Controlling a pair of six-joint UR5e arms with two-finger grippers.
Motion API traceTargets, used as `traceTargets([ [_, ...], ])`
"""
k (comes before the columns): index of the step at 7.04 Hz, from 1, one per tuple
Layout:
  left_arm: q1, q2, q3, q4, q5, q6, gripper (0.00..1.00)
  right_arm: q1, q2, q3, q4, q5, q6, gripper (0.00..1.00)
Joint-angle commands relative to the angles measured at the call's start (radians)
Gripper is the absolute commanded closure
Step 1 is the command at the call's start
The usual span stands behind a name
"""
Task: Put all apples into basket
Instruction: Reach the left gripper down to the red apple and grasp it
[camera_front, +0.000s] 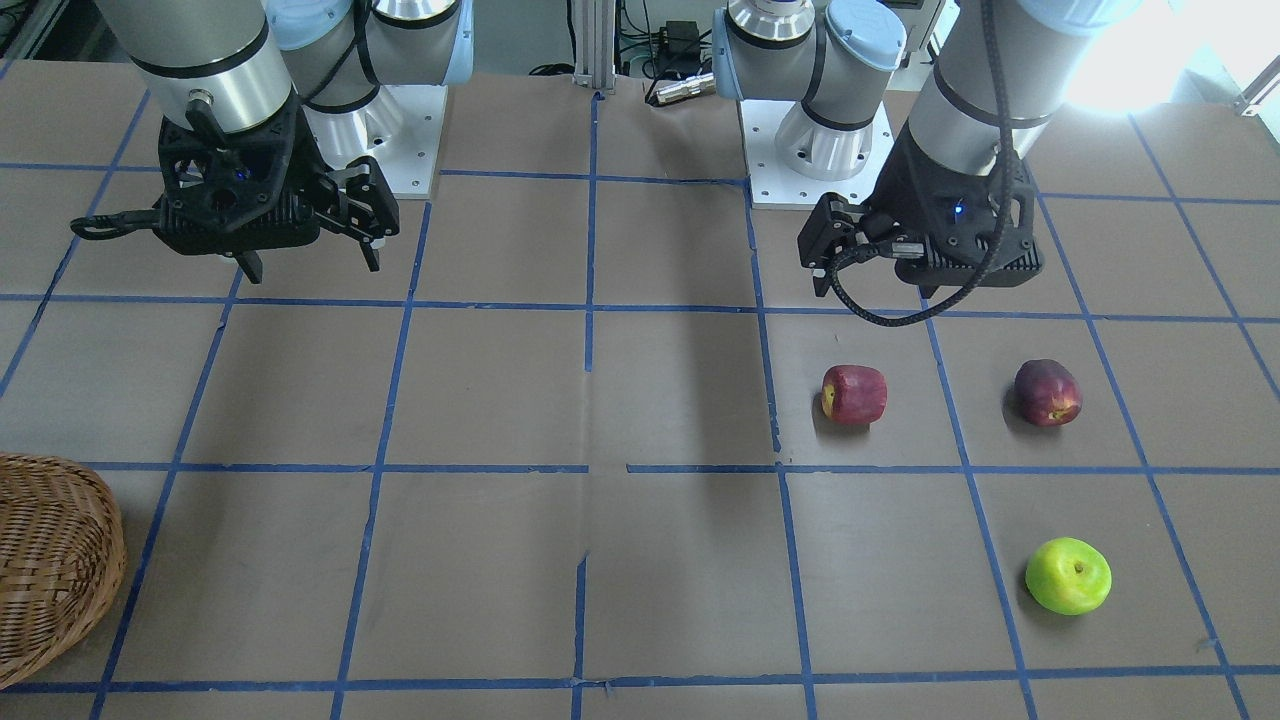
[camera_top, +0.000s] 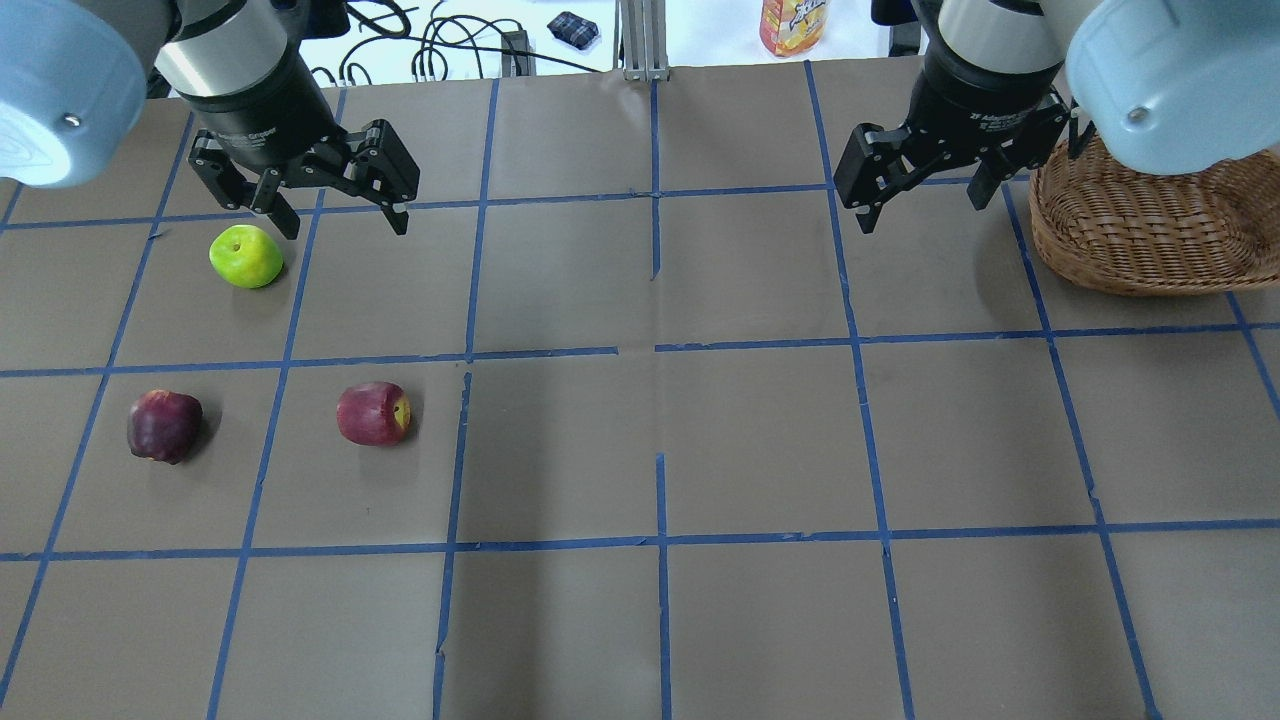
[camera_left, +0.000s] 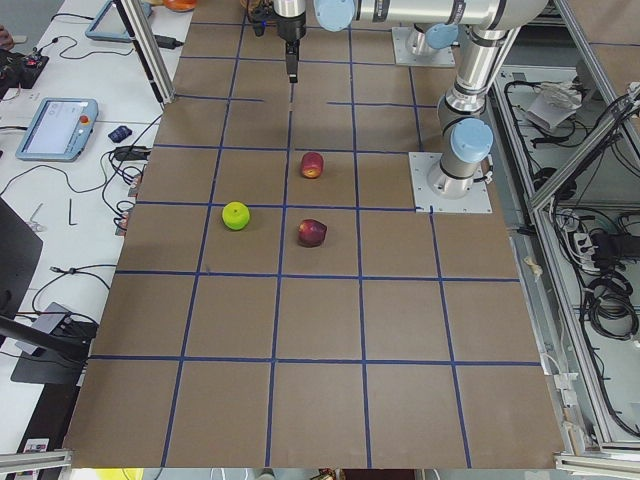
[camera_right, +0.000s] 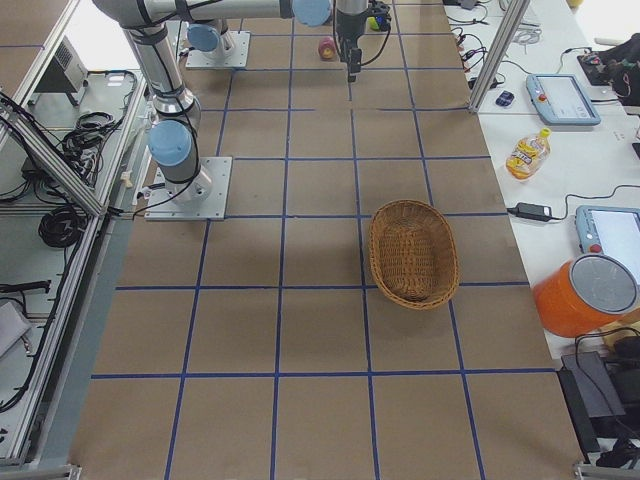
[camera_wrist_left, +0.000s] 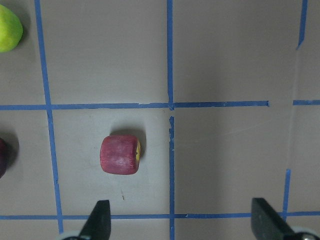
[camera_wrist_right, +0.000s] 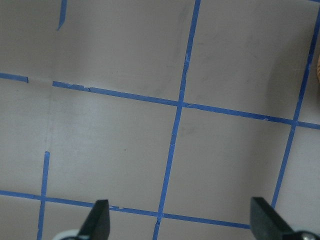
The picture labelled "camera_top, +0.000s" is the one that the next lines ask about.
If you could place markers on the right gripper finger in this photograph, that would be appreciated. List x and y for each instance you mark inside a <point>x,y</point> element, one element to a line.
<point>1029,148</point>
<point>878,164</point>

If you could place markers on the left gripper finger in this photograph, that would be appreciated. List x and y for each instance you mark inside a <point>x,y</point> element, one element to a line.
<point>222,177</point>
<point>375,165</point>

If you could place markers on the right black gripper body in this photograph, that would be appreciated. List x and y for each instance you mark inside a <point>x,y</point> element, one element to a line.
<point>985,98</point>

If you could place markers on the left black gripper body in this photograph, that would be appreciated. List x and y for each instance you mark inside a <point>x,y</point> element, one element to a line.
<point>262,115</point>

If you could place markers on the green apple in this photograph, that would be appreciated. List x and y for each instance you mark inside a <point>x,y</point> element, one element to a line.
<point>246,256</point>

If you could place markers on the red apple with yellow spot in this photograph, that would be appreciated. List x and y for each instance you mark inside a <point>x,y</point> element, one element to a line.
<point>375,414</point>

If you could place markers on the dark red apple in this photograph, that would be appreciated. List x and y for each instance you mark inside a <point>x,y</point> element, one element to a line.
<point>164,425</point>

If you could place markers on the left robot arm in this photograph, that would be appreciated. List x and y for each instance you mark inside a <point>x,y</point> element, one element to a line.
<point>75,79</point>

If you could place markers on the wicker basket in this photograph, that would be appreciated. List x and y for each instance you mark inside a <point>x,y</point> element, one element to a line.
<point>1108,228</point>

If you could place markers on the orange juice bottle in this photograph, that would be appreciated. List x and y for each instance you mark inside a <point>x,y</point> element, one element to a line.
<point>790,28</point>

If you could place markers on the dark plaid pouch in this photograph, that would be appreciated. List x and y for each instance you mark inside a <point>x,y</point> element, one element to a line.
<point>573,30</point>

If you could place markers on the aluminium frame post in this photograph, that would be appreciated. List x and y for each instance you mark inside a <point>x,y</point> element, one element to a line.
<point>641,38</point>

